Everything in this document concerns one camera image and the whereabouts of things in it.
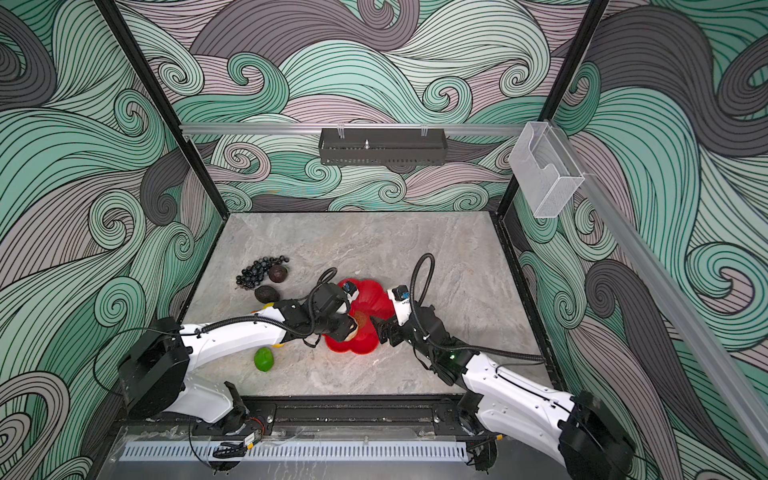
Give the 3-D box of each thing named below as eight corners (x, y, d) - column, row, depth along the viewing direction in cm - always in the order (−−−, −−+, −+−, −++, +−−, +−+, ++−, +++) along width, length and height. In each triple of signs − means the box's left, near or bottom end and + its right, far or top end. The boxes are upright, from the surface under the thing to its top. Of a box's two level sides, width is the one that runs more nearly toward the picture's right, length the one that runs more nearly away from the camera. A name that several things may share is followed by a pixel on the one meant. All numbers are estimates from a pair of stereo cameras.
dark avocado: (255, 302, 95) (252, 297, 93) (259, 290, 98) (256, 285, 95) (278, 302, 95) (275, 297, 93) (281, 290, 98) (278, 285, 95)
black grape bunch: (235, 287, 101) (230, 279, 97) (275, 255, 110) (271, 246, 106) (246, 296, 98) (241, 289, 94) (286, 262, 107) (282, 254, 104)
